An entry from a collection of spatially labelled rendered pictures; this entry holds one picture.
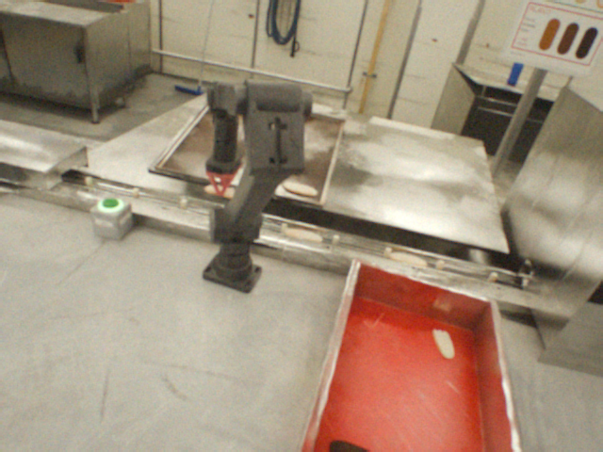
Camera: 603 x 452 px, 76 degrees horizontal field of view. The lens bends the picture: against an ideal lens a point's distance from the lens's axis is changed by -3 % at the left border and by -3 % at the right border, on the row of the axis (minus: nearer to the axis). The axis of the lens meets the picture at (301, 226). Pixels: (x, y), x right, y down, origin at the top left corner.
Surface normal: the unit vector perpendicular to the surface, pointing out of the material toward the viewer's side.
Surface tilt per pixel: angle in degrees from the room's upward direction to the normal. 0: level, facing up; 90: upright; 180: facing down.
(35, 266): 0
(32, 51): 90
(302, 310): 0
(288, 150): 61
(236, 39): 90
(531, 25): 90
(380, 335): 0
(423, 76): 90
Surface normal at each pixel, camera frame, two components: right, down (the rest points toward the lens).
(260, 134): 0.33, 0.11
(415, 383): 0.15, -0.81
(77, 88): -0.18, 0.54
